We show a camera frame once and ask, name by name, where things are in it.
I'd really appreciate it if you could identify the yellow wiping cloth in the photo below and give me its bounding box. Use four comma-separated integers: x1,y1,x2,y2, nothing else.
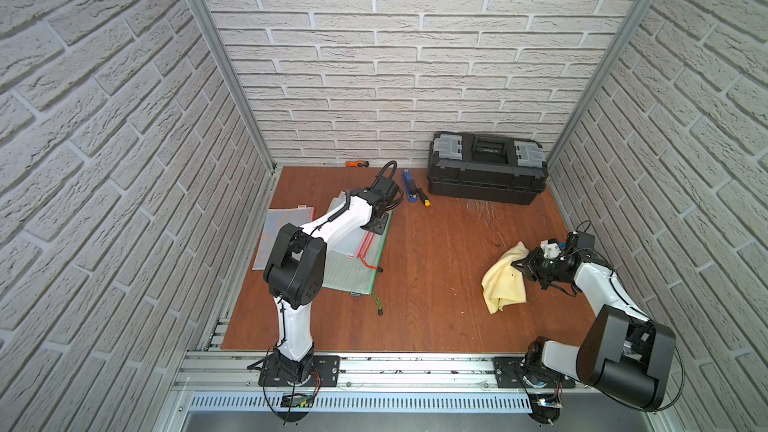
481,241,529,314

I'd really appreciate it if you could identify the red zip mesh document bag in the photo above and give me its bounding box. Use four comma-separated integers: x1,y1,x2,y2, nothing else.
251,205,316,272

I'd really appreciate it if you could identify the white red zip document bag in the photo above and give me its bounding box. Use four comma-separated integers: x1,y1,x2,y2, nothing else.
330,228,370,259

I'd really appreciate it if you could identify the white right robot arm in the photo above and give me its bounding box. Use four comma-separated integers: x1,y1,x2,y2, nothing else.
512,247,679,412

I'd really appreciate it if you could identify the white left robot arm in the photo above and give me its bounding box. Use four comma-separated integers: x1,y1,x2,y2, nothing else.
264,186,401,367

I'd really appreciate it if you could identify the green zip mesh document bag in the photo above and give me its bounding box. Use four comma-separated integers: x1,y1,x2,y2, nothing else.
323,213,391,316

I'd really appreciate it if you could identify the blue utility knife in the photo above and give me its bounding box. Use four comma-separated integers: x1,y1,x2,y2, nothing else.
402,169,419,202

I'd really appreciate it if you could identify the orange black tool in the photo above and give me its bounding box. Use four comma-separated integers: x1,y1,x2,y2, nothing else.
345,160,370,168

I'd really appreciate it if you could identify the yellow black screwdriver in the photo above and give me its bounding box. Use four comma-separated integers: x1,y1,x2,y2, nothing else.
416,188,431,207

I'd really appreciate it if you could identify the black plastic toolbox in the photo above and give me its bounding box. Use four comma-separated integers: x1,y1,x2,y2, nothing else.
427,131,548,205

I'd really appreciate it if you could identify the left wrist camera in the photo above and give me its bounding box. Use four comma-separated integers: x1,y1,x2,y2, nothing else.
370,160,403,215

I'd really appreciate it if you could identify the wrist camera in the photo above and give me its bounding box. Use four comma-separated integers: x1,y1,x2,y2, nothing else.
540,231,596,261
370,160,403,215

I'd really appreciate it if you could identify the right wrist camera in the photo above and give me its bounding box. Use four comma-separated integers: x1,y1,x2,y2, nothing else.
540,231,596,261

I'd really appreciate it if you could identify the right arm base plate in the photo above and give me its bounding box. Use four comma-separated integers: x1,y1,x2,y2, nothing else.
492,356,576,390

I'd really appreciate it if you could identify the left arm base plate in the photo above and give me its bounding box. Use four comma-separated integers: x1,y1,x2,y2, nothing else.
258,351,341,388

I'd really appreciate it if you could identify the aluminium front rail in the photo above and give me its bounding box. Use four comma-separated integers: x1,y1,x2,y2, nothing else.
170,350,664,397

